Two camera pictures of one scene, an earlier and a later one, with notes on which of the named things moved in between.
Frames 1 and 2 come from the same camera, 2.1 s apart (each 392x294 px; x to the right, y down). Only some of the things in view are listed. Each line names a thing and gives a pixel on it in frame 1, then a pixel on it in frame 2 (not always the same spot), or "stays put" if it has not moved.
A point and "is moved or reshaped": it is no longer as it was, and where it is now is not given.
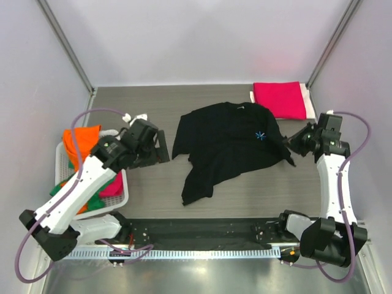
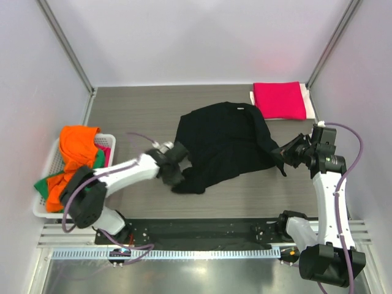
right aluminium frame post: x=350 y=10 stays put
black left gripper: x=160 y=152 -> x=174 y=179
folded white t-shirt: x=308 y=105 stays put
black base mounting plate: x=206 y=231 stays put
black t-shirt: x=225 y=139 is moved or reshaped
